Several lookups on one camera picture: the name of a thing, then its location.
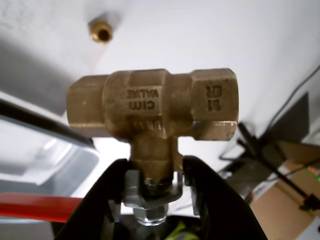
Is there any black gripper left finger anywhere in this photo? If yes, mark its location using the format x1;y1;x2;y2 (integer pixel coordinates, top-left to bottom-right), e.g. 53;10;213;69
54;158;131;240

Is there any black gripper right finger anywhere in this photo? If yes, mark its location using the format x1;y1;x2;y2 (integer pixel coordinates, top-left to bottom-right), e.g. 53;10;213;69
182;155;266;240

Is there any brass ball valve red handle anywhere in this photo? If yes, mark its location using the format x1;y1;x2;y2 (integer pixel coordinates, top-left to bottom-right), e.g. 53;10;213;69
0;68;240;227

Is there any brown cardboard box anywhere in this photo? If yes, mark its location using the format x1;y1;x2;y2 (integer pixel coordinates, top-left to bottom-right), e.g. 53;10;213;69
249;139;320;240

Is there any clear plastic box black rim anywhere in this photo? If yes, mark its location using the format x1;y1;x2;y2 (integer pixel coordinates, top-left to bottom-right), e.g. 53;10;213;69
0;96;101;240

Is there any black stand rod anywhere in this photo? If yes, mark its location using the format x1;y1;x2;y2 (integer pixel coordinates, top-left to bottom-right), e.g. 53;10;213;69
237;122;320;213

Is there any small brass reducer fitting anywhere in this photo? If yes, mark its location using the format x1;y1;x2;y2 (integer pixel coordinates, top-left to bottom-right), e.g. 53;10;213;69
87;19;115;43

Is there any white plywood board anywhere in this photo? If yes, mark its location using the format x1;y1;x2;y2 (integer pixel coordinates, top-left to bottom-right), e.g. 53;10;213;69
0;0;320;156

